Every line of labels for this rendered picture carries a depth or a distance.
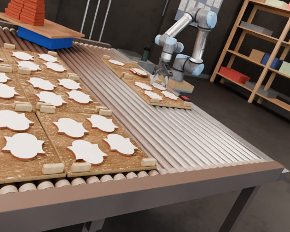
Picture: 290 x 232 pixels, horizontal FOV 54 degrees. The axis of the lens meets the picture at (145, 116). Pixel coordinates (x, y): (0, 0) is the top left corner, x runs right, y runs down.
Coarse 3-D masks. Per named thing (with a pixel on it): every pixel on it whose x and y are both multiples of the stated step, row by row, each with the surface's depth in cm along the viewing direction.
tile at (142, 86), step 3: (135, 84) 192; (138, 84) 194; (141, 84) 197; (144, 84) 199; (141, 87) 190; (144, 87) 192; (147, 87) 195; (150, 87) 197; (147, 90) 191; (150, 90) 192
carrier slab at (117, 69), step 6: (102, 60) 230; (108, 66) 220; (114, 66) 220; (120, 66) 227; (126, 66) 233; (132, 66) 240; (138, 66) 248; (114, 72) 211; (120, 72) 210; (126, 72) 216; (132, 78) 208; (138, 78) 212; (144, 78) 218
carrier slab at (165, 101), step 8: (128, 80) 199; (136, 80) 206; (136, 88) 187; (152, 88) 200; (144, 96) 178; (176, 96) 202; (152, 104) 173; (160, 104) 176; (168, 104) 179; (176, 104) 184
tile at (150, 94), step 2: (144, 92) 185; (146, 92) 184; (148, 92) 186; (150, 92) 187; (146, 94) 181; (148, 94) 181; (150, 94) 182; (152, 94) 184; (154, 94) 185; (156, 94) 187; (148, 96) 180; (150, 96) 179; (152, 96) 181; (154, 96) 182; (156, 96) 183; (158, 96) 185; (160, 96) 186; (150, 98) 178; (158, 98) 181; (160, 98) 182; (160, 100) 180
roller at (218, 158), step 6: (120, 78) 207; (156, 108) 173; (168, 114) 168; (174, 120) 162; (180, 126) 157; (186, 132) 153; (192, 138) 149; (198, 144) 145; (204, 144) 145; (210, 150) 141; (216, 156) 137; (222, 162) 134; (228, 162) 134
